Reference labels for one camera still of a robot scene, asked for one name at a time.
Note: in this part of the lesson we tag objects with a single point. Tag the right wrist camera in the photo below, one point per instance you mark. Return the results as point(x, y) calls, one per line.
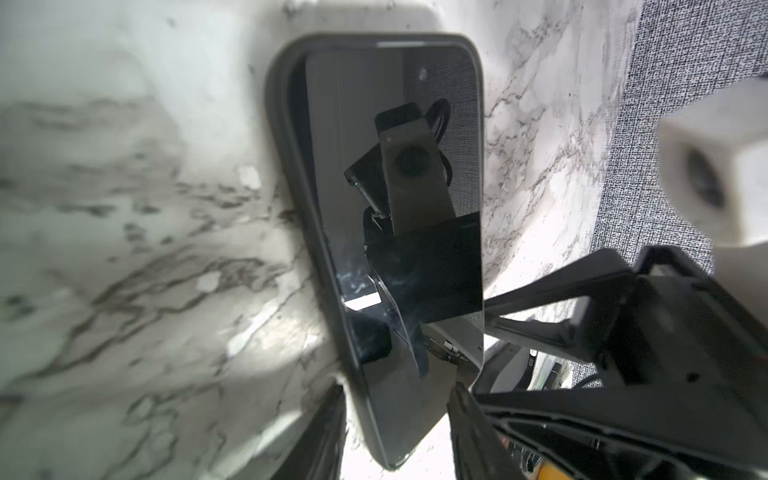
point(712, 166)

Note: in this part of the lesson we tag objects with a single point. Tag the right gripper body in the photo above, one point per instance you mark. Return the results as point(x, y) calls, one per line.
point(682, 354)

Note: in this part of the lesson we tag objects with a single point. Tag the black smartphone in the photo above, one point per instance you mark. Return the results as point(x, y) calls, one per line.
point(408, 216)

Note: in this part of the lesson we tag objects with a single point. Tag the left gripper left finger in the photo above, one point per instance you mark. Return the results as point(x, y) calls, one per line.
point(318, 452)

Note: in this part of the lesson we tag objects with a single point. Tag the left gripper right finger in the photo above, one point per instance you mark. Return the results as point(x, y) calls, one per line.
point(478, 451)

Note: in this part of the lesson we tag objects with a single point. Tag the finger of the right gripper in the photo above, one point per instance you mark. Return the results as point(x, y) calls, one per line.
point(683, 431)
point(602, 278)

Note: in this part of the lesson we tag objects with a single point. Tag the black phone case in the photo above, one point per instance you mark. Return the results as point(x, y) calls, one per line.
point(306, 210)

